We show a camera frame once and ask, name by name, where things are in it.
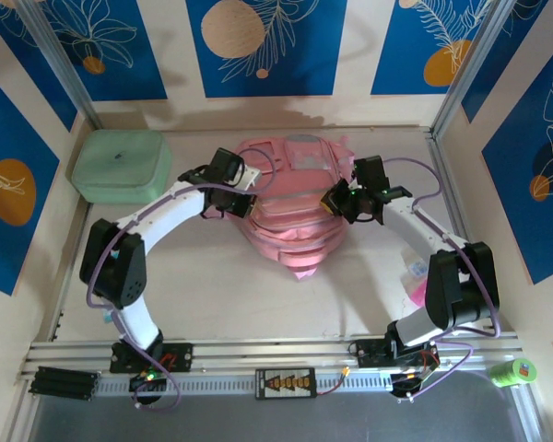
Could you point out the pink school backpack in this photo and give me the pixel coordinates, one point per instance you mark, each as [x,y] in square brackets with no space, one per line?
[295,230]

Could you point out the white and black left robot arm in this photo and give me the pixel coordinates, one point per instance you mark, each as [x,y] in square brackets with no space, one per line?
[166,209]

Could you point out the pink and white packet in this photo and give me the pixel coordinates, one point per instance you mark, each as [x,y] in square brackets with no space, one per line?
[417,292]

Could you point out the mint green storage case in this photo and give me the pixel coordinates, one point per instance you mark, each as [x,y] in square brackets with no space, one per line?
[115,166]

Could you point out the blue poster fern orange circle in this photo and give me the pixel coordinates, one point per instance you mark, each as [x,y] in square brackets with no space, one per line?
[405,46]

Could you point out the blue poster large peach circle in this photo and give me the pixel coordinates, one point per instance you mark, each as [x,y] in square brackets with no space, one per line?
[304,46]

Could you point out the blue poster leaves dark circle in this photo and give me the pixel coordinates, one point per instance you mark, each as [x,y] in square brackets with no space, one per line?
[525,221]

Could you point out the blue poster white flower outline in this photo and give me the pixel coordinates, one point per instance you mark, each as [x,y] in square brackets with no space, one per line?
[143,46]

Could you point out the black power distribution board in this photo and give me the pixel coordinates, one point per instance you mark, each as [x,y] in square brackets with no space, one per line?
[285,383]

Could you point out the blue poster orange oval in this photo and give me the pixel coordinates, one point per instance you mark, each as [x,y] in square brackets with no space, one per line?
[9,230]

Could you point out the green thread spool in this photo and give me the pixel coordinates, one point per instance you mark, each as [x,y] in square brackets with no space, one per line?
[507,374]

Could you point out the black bar bundle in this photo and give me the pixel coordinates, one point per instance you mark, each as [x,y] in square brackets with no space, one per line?
[64,383]

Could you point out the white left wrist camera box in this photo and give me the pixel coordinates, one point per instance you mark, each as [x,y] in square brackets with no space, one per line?
[251,177]

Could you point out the aluminium side rail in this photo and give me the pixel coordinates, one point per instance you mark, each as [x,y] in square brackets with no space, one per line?
[85,212]
[442,156]

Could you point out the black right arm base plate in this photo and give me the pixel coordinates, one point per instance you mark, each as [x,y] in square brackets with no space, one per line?
[368,354]

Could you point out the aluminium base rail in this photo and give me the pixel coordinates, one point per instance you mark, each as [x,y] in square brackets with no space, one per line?
[267,352]

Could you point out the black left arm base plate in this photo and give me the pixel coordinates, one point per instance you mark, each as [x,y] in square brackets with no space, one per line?
[180,357]

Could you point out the aluminium frame post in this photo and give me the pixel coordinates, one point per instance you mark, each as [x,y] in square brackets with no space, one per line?
[470,60]
[60,60]

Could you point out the blue floral wall poster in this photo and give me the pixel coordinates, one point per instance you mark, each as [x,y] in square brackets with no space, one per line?
[27,69]
[497,69]

